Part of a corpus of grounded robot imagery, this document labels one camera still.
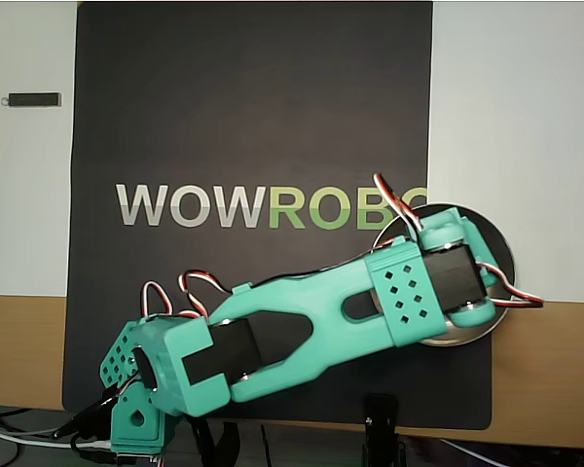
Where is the right black clamp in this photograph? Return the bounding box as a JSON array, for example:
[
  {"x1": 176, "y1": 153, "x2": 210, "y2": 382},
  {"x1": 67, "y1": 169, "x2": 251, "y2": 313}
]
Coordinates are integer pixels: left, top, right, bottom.
[{"x1": 361, "y1": 392, "x2": 405, "y2": 467}]

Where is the metal bowl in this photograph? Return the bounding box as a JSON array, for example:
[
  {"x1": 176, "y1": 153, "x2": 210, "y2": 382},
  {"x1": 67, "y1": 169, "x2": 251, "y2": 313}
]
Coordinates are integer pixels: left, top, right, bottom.
[{"x1": 369, "y1": 202, "x2": 517, "y2": 348}]

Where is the teal gripper with motor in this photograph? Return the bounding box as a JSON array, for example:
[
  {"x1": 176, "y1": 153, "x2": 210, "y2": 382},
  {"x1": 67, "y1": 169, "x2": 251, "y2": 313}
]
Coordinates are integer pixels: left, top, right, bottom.
[{"x1": 453, "y1": 208, "x2": 497, "y2": 294}]

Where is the thin black cable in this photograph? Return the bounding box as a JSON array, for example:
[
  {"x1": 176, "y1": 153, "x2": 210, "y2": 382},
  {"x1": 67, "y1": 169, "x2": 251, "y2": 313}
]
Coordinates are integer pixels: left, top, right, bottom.
[{"x1": 257, "y1": 422, "x2": 274, "y2": 467}]

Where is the black mat with WOWROBO print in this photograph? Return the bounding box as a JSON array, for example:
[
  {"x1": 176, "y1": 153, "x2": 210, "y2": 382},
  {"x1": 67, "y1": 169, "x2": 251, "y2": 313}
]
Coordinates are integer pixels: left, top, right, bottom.
[{"x1": 61, "y1": 1, "x2": 493, "y2": 432}]

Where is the white paper sheet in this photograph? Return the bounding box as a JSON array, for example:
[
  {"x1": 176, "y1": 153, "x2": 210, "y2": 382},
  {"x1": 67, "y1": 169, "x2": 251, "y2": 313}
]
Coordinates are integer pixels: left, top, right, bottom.
[{"x1": 0, "y1": 0, "x2": 584, "y2": 305}]

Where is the red white black servo cable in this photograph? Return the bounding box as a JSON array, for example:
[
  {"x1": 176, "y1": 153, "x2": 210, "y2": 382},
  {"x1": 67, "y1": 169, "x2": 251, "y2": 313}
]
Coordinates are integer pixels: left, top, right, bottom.
[
  {"x1": 479, "y1": 262, "x2": 546, "y2": 311},
  {"x1": 372, "y1": 172, "x2": 427, "y2": 240},
  {"x1": 140, "y1": 280, "x2": 174, "y2": 320},
  {"x1": 177, "y1": 270, "x2": 236, "y2": 320}
]

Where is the small black stick with ring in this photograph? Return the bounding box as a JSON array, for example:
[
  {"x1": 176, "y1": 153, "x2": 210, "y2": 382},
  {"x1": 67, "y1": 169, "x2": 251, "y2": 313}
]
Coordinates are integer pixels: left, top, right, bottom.
[{"x1": 0, "y1": 91, "x2": 63, "y2": 109}]

